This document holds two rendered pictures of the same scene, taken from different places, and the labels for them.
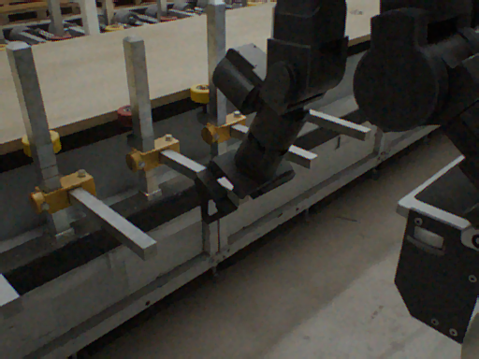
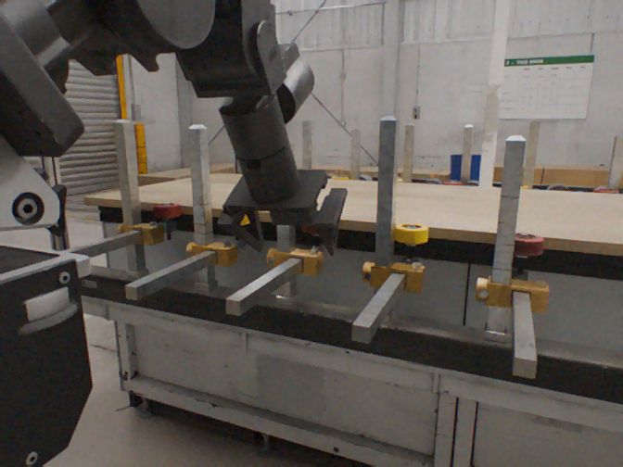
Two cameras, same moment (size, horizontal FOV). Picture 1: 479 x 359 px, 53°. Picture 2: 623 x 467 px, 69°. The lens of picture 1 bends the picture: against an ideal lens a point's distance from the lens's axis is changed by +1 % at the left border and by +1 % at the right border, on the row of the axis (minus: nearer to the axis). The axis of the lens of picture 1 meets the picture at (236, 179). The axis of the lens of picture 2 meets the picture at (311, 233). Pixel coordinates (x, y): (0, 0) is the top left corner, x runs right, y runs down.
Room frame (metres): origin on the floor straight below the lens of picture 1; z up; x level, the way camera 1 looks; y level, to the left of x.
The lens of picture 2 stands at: (0.71, -0.80, 1.16)
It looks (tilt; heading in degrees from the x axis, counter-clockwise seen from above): 14 degrees down; 68
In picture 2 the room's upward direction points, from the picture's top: straight up
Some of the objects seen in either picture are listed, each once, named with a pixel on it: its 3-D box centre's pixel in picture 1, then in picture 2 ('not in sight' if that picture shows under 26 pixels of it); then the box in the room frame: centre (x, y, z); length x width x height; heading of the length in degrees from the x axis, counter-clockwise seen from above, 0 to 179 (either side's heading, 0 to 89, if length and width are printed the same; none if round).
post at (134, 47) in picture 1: (143, 135); (286, 235); (1.07, 0.23, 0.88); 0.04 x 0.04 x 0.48; 45
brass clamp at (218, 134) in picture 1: (224, 128); (393, 275); (1.26, 0.04, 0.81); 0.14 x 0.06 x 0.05; 135
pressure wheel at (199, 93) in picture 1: (204, 104); (410, 246); (1.35, 0.09, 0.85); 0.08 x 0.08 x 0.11
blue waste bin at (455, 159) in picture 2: not in sight; (469, 180); (5.11, 4.14, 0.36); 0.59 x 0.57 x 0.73; 45
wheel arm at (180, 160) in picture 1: (181, 165); (284, 273); (1.03, 0.13, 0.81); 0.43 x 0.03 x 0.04; 45
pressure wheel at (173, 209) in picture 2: not in sight; (168, 221); (0.82, 0.63, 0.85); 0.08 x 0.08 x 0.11
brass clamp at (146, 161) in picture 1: (152, 154); (295, 260); (1.09, 0.21, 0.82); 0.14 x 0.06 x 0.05; 135
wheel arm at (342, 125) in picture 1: (306, 115); (521, 312); (1.38, -0.22, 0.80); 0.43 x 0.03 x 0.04; 45
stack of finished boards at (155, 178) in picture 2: not in sight; (200, 173); (1.98, 7.53, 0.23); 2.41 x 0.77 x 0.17; 46
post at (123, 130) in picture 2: not in sight; (131, 205); (0.72, 0.59, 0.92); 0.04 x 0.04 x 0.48; 45
